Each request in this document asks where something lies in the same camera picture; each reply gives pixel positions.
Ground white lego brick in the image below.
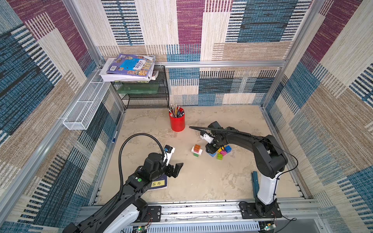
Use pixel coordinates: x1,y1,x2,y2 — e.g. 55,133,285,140
191,147,203,157

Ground brown lego brick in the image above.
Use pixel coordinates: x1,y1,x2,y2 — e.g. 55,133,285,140
193,144,201,152

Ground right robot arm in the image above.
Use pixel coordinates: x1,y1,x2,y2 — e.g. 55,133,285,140
200,121,288,216

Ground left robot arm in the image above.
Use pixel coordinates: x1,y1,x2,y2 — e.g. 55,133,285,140
63,152,184,233

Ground dark blue notebook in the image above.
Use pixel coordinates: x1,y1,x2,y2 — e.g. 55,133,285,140
150,174,168,190

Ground red pencil cup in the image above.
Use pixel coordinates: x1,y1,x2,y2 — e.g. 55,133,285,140
169,115,185,132

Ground pencils in cup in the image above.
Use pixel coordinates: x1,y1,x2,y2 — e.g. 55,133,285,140
169,105,185,118

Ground teal stapler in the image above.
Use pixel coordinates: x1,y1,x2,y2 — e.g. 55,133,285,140
251,171,259,198

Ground green tray on shelf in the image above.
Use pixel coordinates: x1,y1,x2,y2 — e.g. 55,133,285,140
117,84,159,95

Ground stack of books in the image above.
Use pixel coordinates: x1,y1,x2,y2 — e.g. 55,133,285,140
100,53,159,82

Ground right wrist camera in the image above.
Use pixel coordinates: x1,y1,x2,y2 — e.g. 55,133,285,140
200,131,214,143

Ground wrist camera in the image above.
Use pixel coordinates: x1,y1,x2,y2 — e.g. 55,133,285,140
200,131,214,143
163,145,175,166

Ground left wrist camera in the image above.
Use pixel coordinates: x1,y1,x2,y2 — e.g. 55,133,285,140
163,145,175,166

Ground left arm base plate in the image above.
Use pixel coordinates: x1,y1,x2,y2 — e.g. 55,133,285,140
133,205,162,224

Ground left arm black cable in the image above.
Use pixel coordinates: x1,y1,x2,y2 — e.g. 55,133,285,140
118,133,166,199

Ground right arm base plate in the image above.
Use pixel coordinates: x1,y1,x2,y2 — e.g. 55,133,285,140
239,200,282,219

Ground black wire shelf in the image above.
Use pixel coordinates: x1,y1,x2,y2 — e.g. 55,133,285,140
112,66,170,109

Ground white wire basket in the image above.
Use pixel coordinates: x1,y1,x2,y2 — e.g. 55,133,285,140
63,82,110,130

